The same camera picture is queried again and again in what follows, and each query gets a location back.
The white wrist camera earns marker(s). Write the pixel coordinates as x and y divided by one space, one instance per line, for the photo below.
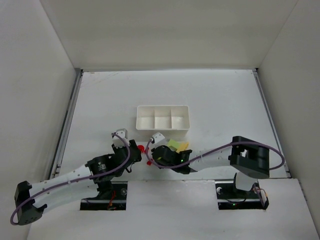
120 138
158 139

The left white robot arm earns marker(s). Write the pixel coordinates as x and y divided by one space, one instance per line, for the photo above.
90 181

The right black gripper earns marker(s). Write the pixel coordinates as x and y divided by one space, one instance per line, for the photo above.
157 153

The yellow lego piece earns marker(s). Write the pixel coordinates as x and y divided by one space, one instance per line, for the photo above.
183 146

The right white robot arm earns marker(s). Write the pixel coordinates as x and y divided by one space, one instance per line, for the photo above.
251 159

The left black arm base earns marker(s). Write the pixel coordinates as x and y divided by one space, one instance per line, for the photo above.
115 199

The red round lego piece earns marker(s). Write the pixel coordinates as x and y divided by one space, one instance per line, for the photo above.
141 148

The aluminium rail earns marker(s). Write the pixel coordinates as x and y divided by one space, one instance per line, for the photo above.
55 165
270 119

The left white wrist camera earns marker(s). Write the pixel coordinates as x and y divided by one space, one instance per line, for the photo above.
120 138

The right aluminium rail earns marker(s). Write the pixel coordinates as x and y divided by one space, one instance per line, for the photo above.
270 119

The left aluminium rail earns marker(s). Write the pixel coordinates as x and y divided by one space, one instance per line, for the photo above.
55 165

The white three-compartment container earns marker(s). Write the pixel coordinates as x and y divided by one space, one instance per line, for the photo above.
171 120

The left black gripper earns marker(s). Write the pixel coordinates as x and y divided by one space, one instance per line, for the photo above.
135 152

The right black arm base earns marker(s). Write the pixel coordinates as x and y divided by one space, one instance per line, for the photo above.
231 198

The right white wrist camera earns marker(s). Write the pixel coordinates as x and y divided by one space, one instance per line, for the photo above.
158 139

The green lego brick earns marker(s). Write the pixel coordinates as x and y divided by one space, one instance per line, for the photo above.
174 145

